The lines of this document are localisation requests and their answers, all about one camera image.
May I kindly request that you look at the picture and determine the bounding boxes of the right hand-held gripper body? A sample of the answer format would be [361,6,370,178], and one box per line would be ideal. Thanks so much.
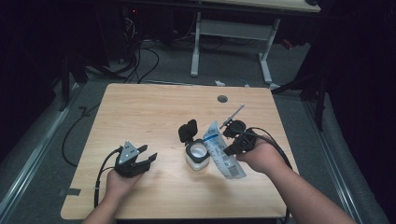
[219,104,258,153]

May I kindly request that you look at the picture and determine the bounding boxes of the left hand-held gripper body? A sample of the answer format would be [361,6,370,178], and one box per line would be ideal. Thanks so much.
[114,140,152,178]

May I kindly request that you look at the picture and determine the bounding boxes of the white and blue bag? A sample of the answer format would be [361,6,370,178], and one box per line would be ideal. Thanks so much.
[203,120,248,180]

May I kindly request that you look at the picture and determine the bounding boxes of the glass jar with black lid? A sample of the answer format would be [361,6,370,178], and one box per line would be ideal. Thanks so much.
[177,119,211,172]

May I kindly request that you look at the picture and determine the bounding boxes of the person's left hand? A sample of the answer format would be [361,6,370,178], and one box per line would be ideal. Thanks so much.
[105,170,144,200]

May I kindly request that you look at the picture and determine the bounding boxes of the person's right hand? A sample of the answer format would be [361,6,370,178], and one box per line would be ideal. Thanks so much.
[236,138,289,175]

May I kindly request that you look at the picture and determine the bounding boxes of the grey tape strip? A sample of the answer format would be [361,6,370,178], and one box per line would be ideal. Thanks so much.
[59,188,81,197]

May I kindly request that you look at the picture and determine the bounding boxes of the black metal stand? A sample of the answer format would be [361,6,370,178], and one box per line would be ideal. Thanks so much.
[59,55,72,112]
[272,69,329,132]

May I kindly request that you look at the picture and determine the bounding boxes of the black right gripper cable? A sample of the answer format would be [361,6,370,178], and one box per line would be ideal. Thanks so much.
[236,126,293,224]

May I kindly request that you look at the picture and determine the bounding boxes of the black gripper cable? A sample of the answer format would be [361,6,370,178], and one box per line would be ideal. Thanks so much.
[236,126,293,224]
[93,146,124,209]

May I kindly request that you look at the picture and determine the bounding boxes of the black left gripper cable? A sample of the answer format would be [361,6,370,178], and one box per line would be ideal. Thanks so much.
[93,146,124,209]

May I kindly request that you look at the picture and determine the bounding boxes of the black floor cable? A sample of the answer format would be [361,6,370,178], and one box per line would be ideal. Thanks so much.
[61,102,102,168]

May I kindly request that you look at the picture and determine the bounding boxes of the bundle of black cables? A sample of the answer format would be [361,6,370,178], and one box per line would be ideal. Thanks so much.
[120,17,161,84]

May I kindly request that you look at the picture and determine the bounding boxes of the metal floor rail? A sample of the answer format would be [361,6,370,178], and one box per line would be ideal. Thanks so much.
[0,82,83,224]
[303,101,363,224]

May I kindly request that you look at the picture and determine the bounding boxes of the desk with white frame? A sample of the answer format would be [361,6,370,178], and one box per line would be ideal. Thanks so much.
[124,0,321,86]

